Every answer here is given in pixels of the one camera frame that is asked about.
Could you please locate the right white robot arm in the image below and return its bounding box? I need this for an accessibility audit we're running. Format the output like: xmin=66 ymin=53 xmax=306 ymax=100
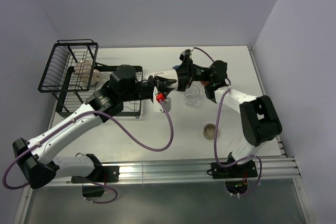
xmin=176 ymin=50 xmax=282 ymax=177

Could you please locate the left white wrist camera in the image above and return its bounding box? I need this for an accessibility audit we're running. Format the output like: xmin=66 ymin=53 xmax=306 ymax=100
xmin=153 ymin=88 xmax=171 ymax=113

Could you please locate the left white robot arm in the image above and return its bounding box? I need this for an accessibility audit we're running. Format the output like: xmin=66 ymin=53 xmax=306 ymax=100
xmin=13 ymin=65 xmax=180 ymax=189

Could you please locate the large clear glass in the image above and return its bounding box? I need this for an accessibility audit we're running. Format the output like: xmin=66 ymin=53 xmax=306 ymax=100
xmin=184 ymin=84 xmax=200 ymax=106

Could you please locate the brown ceramic teacup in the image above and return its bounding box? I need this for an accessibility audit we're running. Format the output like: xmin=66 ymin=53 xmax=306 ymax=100
xmin=201 ymin=81 xmax=209 ymax=86

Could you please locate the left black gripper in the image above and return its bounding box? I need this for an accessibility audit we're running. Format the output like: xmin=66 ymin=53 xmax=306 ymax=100
xmin=120 ymin=75 xmax=175 ymax=102

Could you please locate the aluminium mounting rail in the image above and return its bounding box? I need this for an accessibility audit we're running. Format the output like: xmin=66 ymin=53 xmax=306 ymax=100
xmin=49 ymin=156 xmax=301 ymax=187

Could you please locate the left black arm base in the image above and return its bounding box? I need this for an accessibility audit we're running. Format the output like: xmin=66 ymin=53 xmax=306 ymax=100
xmin=71 ymin=165 xmax=120 ymax=204

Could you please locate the white ceramic mug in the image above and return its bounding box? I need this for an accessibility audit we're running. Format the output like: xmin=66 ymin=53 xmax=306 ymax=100
xmin=144 ymin=68 xmax=179 ymax=91

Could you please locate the black wire dish rack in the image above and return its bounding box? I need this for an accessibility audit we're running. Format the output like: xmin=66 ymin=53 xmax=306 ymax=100
xmin=38 ymin=39 xmax=144 ymax=119

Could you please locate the small speckled stone cup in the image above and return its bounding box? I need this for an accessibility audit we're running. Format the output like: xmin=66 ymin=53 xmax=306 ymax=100
xmin=203 ymin=123 xmax=216 ymax=141

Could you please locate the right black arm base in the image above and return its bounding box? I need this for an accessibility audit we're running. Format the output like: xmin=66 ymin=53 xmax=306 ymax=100
xmin=207 ymin=161 xmax=258 ymax=194

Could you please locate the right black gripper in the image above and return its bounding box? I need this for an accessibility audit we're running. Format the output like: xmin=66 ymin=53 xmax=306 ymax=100
xmin=167 ymin=55 xmax=213 ymax=92

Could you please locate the pink glazed mug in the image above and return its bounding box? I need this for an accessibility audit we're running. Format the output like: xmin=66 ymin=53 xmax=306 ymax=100
xmin=74 ymin=60 xmax=102 ymax=88

